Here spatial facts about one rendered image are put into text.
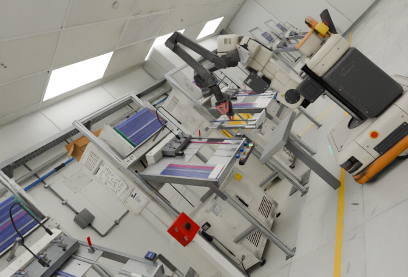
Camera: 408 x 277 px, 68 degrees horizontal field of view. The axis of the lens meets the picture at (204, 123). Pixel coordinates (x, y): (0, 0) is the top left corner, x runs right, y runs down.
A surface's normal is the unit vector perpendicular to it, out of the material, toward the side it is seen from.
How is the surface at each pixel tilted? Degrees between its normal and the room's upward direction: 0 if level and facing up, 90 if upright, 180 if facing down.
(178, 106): 90
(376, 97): 90
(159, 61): 90
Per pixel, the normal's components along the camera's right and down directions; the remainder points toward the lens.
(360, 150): -0.27, 0.24
